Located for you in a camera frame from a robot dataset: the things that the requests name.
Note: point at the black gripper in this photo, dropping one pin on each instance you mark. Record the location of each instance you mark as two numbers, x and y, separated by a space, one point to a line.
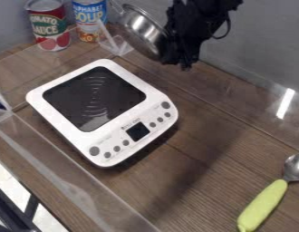
192 22

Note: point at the silver pot with handles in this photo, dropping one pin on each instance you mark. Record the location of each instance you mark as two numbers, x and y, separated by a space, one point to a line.
141 30

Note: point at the white and black induction stove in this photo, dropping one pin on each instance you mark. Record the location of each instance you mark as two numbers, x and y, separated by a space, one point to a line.
105 111

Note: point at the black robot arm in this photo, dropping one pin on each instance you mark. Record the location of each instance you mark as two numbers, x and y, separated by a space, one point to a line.
193 22

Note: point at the alphabet soup can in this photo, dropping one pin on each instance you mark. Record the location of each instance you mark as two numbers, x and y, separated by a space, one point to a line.
89 12

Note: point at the tomato sauce can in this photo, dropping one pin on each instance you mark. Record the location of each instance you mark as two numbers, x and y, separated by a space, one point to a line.
49 26

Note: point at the clear acrylic corner bracket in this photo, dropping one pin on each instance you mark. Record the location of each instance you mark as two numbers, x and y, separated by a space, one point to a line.
111 39

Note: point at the spoon with green handle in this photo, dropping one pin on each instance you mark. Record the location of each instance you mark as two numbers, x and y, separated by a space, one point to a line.
264 203

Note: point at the black metal frame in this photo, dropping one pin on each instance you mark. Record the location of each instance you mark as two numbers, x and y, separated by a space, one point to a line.
13 221

